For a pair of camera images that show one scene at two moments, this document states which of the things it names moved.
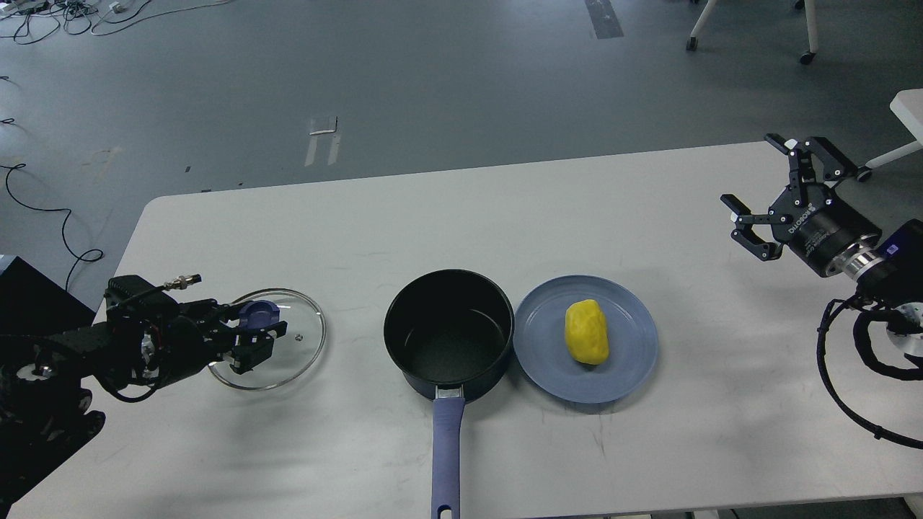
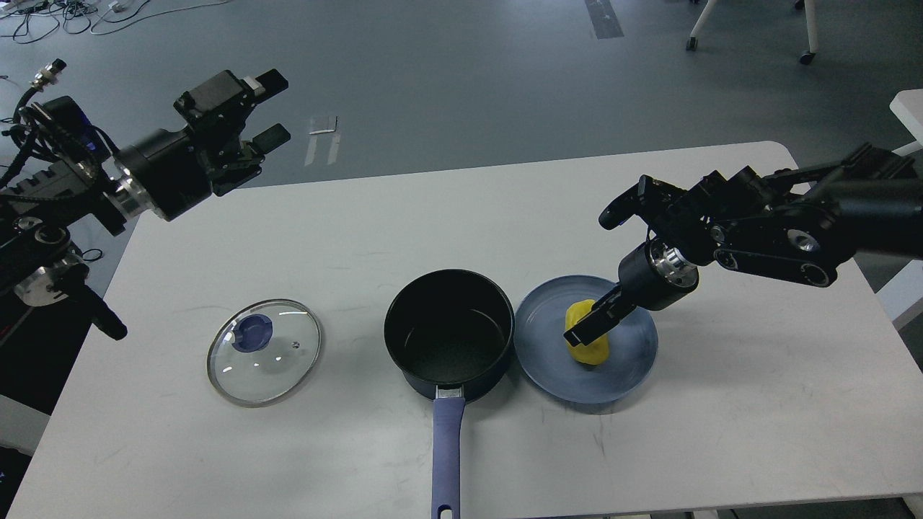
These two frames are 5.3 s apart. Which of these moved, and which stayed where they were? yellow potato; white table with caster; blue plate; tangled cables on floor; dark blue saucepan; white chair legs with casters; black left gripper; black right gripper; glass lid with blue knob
Moved: black left gripper; black right gripper; glass lid with blue knob
Stayed: white chair legs with casters; tangled cables on floor; yellow potato; dark blue saucepan; blue plate; white table with caster
